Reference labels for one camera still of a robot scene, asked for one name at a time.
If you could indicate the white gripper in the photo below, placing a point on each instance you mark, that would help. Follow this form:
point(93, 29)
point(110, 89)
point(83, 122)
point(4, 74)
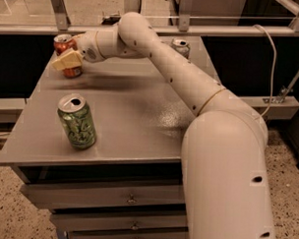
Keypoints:
point(87, 45)

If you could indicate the orange red soda can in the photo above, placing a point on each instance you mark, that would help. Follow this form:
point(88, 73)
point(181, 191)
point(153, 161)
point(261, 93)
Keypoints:
point(67, 60)

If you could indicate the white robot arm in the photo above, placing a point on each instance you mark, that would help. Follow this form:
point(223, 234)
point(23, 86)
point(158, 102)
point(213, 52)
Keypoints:
point(226, 188)

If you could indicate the white green soda can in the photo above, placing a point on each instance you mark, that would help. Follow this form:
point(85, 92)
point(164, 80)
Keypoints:
point(181, 46)

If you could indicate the grey drawer cabinet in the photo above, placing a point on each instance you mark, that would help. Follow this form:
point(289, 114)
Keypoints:
point(139, 119)

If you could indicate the top grey drawer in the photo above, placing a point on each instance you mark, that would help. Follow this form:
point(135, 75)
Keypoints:
point(101, 195)

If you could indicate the grey drawer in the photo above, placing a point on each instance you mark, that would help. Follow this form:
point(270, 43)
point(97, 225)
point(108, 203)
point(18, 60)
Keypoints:
point(122, 221)
point(164, 233)
point(101, 195)

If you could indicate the middle grey drawer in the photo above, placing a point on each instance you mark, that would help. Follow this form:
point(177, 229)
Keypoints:
point(122, 221)

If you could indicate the bottom grey drawer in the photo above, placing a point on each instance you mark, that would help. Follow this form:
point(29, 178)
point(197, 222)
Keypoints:
point(164, 233)

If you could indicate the metal railing frame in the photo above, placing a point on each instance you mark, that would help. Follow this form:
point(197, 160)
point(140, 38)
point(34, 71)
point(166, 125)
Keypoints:
point(167, 17)

